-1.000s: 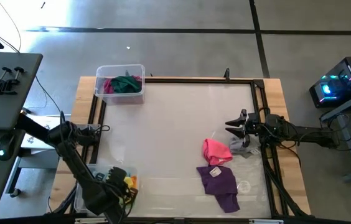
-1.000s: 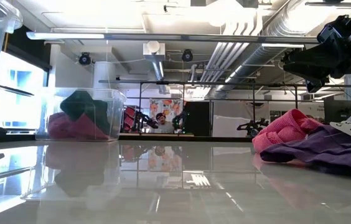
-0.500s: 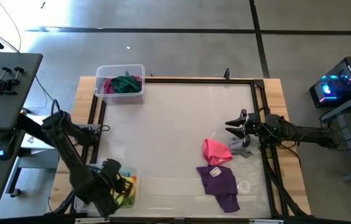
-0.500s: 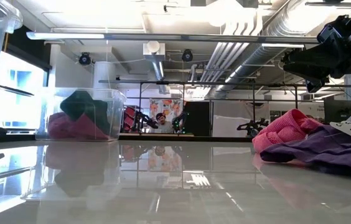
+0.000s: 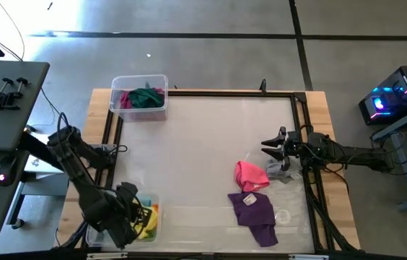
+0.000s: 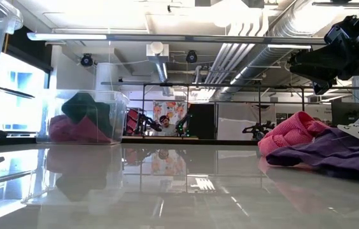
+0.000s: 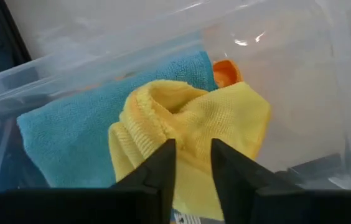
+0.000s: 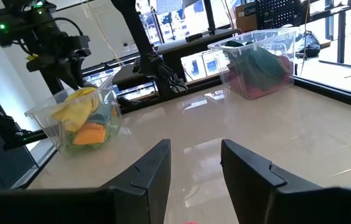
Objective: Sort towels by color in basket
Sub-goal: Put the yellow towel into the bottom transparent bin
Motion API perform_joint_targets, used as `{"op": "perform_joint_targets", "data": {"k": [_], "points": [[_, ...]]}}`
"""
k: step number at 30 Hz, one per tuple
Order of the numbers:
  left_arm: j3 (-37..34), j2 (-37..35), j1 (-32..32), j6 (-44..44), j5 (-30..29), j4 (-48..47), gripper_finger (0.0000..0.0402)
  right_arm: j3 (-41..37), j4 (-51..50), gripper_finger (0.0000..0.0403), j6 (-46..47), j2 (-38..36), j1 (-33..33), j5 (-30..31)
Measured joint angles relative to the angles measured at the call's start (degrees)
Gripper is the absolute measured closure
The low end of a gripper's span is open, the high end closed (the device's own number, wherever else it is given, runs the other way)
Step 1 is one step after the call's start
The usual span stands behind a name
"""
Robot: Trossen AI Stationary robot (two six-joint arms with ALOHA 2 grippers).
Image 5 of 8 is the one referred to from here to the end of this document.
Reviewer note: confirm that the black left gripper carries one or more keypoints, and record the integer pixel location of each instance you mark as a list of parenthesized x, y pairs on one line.
[(127, 202)]

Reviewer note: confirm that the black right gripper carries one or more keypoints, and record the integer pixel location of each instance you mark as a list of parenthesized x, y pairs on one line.
[(293, 147)]

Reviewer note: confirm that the yellow towel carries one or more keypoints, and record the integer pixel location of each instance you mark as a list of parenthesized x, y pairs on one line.
[(153, 224)]

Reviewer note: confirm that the purple towel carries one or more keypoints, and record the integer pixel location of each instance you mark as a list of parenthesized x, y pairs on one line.
[(255, 215)]

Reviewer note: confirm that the bright magenta towel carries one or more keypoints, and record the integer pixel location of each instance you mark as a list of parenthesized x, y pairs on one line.
[(125, 101)]

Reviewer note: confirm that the dark green towel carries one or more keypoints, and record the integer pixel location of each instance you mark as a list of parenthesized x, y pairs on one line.
[(146, 98)]

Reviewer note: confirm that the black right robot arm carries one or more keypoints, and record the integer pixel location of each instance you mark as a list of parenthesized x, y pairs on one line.
[(351, 155)]

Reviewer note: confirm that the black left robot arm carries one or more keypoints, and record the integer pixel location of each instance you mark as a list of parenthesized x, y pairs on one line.
[(81, 180)]

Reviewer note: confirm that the clear plastic bin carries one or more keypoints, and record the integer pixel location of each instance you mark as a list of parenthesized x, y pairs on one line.
[(138, 80), (154, 242)]

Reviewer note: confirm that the grey towel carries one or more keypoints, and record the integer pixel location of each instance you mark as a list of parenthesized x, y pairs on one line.
[(277, 174)]

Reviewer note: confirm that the pink towel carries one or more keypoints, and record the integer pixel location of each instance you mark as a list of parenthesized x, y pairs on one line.
[(250, 176)]

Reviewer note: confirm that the grey metal desk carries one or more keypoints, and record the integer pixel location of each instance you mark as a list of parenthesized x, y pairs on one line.
[(400, 124)]

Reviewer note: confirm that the computer tower with lights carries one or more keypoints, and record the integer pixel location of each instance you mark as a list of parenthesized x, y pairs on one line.
[(394, 97)]

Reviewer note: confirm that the black computer mouse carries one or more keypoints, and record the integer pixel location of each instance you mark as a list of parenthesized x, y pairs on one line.
[(5, 171)]

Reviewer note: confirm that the grey side desk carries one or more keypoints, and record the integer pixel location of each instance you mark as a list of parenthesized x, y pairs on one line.
[(5, 108)]

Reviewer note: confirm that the white bracket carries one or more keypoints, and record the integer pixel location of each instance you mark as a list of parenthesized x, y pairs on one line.
[(106, 255), (308, 257)]

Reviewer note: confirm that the black metal table frame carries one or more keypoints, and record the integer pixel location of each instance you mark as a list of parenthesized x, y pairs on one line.
[(225, 93)]

